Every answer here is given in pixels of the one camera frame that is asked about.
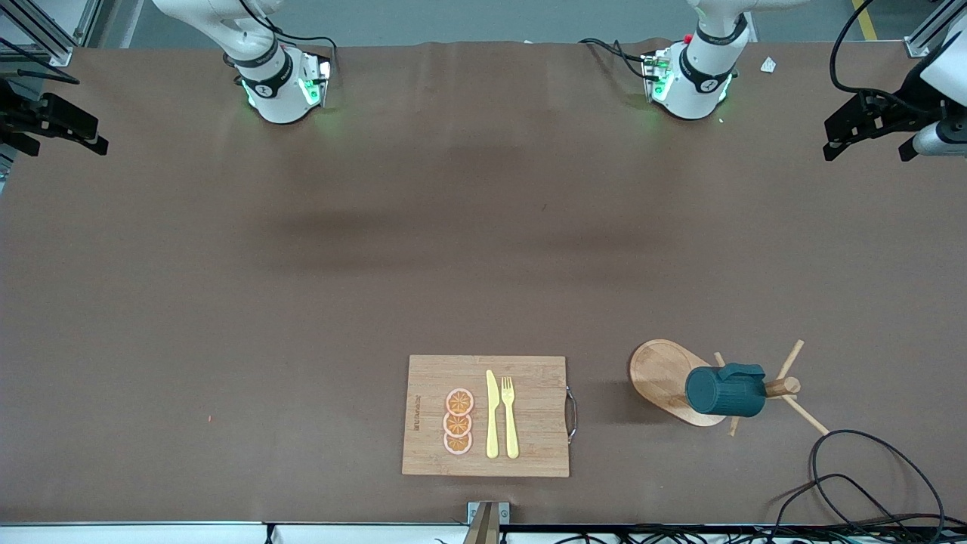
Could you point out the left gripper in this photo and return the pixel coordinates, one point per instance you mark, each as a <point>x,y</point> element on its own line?
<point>897,110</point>

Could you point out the dark green ribbed cup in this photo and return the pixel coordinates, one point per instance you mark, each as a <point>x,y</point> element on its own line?
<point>721,393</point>

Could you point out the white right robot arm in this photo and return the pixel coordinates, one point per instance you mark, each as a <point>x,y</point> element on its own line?
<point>272,87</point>

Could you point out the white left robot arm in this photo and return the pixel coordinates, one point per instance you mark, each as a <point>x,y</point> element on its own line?
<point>695,83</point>

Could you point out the wooden cup rack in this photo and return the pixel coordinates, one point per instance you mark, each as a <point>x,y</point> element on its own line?
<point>661,374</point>

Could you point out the white paper scrap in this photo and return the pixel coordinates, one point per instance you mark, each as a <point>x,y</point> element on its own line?
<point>768,65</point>

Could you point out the bamboo cutting board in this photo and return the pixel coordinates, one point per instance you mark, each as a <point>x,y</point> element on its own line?
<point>529,408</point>

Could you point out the orange slice toy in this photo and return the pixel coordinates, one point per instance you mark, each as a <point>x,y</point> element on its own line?
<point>457,424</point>
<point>458,443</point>
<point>459,402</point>

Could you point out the yellow plastic fork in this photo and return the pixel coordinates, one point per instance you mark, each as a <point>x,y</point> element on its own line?
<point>511,423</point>

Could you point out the yellow plastic knife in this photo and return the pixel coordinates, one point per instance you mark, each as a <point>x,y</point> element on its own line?
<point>492,415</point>

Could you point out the aluminium frame profile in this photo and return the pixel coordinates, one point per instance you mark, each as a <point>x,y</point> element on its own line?
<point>53,49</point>
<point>918,45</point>

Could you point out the white table edge rail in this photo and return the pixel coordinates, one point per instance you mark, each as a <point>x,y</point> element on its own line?
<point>113,535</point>

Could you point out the metal edge bracket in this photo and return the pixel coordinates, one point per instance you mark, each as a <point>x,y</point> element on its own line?
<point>487,521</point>

